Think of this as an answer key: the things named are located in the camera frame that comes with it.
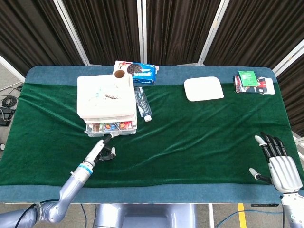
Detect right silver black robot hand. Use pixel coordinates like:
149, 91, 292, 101
248, 132, 303, 194

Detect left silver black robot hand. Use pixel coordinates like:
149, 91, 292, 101
83, 133, 116, 167

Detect clear drawer with colourful snacks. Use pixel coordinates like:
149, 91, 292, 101
84, 120, 137, 138

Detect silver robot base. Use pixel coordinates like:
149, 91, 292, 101
93, 203, 198, 228

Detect white plastic drawer box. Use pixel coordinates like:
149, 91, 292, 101
76, 74, 138, 130

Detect black bar under table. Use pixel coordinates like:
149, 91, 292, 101
251, 203, 281, 208

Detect clear plastic water bottle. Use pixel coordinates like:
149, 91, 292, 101
134, 86, 152, 123

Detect blue table cover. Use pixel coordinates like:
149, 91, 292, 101
0, 65, 304, 205

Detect green velvet cloth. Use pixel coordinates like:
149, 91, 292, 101
0, 81, 304, 189

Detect blue Oreo cookie box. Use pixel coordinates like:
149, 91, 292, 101
112, 60, 160, 86

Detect black power adapter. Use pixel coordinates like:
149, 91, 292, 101
0, 106, 16, 126

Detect green foil packet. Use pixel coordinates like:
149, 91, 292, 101
238, 70, 260, 87

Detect brown curtain folding screen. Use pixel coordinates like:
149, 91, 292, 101
0, 0, 304, 137

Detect short blue cable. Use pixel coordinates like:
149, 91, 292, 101
80, 203, 89, 228

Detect long blue floor cable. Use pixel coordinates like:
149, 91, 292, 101
215, 208, 284, 228

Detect coiled black cable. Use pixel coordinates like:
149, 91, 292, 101
1, 95, 19, 108

